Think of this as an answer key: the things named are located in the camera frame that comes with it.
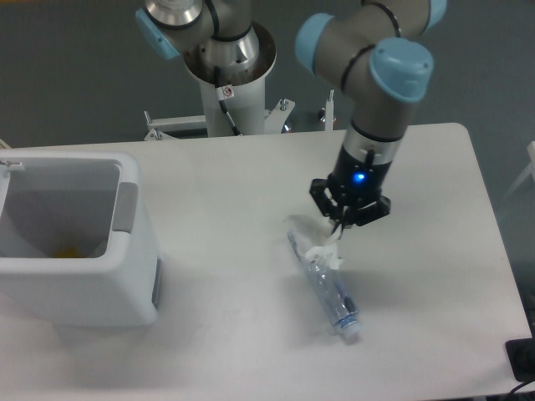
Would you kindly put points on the crushed clear plastic bottle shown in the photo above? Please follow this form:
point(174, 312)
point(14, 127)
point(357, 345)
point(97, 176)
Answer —
point(335, 299)

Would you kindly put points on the white upright bracket with bolt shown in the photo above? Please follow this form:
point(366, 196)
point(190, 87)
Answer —
point(326, 115)

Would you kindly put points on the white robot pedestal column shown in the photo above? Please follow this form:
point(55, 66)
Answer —
point(231, 77)

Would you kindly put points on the white plastic trash can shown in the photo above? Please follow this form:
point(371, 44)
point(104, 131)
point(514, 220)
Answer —
point(77, 243)

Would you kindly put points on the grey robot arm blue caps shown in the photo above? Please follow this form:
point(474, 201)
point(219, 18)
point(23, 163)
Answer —
point(370, 56)

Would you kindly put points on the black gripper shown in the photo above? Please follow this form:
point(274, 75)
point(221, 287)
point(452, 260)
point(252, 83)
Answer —
point(352, 183)

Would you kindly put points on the black device at table corner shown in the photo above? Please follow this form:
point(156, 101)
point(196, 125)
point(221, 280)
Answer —
point(520, 353)

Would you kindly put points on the white metal base frame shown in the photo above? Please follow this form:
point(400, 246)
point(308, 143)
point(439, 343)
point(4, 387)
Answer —
point(276, 121)

